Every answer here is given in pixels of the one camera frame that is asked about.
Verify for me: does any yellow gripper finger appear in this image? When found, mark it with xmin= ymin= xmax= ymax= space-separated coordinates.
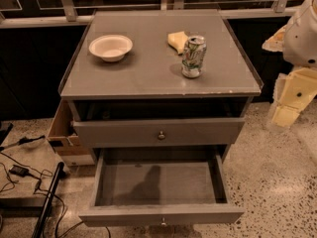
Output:
xmin=262 ymin=26 xmax=286 ymax=52
xmin=271 ymin=66 xmax=317 ymax=128

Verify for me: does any green white 7up can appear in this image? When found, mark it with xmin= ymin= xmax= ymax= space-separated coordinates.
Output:
xmin=181 ymin=35 xmax=207 ymax=78

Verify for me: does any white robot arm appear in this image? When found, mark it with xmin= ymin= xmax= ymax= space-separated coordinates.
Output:
xmin=262 ymin=0 xmax=317 ymax=128

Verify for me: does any grey top drawer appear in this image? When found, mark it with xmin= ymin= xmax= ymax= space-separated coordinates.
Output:
xmin=73 ymin=118 xmax=245 ymax=148

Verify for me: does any grey drawer cabinet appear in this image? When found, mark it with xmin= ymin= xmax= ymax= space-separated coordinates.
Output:
xmin=60 ymin=10 xmax=262 ymax=160

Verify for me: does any open grey middle drawer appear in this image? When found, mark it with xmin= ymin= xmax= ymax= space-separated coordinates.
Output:
xmin=79 ymin=146 xmax=244 ymax=226

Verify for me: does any yellow sponge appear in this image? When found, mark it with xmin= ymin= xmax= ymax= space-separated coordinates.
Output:
xmin=167 ymin=31 xmax=188 ymax=55

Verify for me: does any metal window railing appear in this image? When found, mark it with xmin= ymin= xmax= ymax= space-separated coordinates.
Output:
xmin=0 ymin=0 xmax=304 ymax=28

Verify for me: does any white paper bowl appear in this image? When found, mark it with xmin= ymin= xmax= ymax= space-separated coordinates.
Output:
xmin=88 ymin=35 xmax=133 ymax=62

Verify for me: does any cardboard box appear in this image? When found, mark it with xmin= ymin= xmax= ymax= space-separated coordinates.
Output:
xmin=47 ymin=101 xmax=95 ymax=167

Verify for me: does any black power adapter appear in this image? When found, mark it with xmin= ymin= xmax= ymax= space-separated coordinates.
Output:
xmin=9 ymin=165 xmax=29 ymax=178

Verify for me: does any black pole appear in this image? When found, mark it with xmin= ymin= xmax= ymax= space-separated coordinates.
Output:
xmin=32 ymin=162 xmax=64 ymax=238

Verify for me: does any black cable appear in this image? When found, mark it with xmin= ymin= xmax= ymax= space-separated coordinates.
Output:
xmin=0 ymin=151 xmax=112 ymax=238

